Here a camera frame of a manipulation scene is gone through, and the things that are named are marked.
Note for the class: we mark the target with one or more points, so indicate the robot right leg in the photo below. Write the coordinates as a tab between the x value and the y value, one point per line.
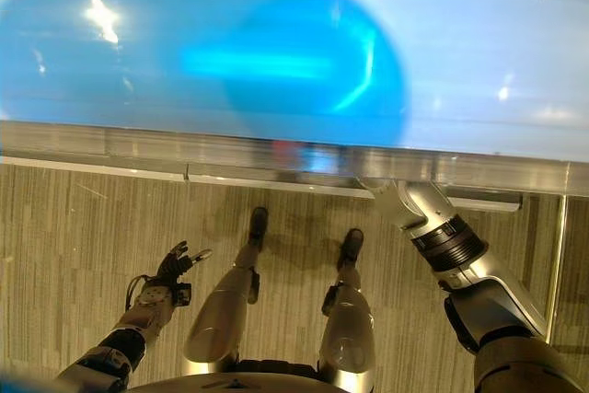
345	319

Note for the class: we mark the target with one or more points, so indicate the robot left leg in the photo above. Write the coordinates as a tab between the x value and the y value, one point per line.
230	310

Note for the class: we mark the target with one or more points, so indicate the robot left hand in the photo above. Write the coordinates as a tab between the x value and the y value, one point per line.
172	263

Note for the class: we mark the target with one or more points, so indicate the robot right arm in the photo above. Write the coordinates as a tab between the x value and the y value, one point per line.
465	264

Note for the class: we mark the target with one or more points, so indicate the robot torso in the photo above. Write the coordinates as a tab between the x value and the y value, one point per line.
239	377

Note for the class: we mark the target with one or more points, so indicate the glossy white table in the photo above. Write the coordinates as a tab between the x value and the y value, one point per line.
294	66

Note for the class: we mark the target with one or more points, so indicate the robot leg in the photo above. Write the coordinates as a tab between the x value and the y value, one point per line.
345	319
230	310

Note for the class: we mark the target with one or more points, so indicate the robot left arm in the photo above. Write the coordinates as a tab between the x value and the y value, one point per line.
138	319

